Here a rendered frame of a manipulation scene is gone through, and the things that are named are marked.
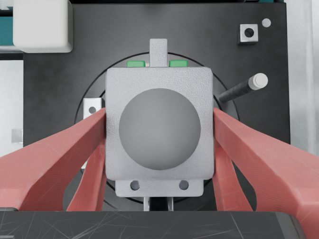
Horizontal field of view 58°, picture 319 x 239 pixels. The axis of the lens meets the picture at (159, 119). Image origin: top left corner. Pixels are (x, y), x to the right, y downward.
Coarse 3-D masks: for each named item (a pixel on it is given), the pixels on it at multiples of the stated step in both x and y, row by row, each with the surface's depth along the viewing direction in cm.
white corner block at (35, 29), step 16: (16, 0) 24; (32, 0) 24; (48, 0) 24; (64, 0) 24; (16, 16) 24; (32, 16) 24; (48, 16) 24; (64, 16) 24; (16, 32) 24; (32, 32) 24; (48, 32) 24; (64, 32) 24; (32, 48) 24; (48, 48) 24; (64, 48) 25
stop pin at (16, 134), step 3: (12, 129) 26; (15, 129) 26; (18, 129) 26; (21, 129) 26; (12, 132) 26; (15, 132) 26; (18, 132) 26; (21, 132) 26; (12, 135) 26; (15, 135) 26; (18, 135) 26; (21, 135) 26; (12, 138) 26; (15, 138) 26; (18, 138) 26; (21, 138) 26; (12, 141) 26; (15, 141) 26; (18, 141) 26; (21, 141) 26
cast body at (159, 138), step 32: (160, 64) 16; (128, 96) 11; (160, 96) 10; (192, 96) 11; (128, 128) 10; (160, 128) 10; (192, 128) 10; (128, 160) 11; (160, 160) 10; (192, 160) 11; (128, 192) 14; (160, 192) 14; (192, 192) 14
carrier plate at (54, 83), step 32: (96, 32) 26; (128, 32) 26; (160, 32) 26; (192, 32) 26; (224, 32) 26; (32, 64) 26; (64, 64) 26; (96, 64) 26; (224, 64) 26; (256, 64) 26; (32, 96) 26; (64, 96) 26; (256, 96) 26; (288, 96) 26; (32, 128) 26; (64, 128) 26; (256, 128) 26; (288, 128) 26; (64, 192) 25
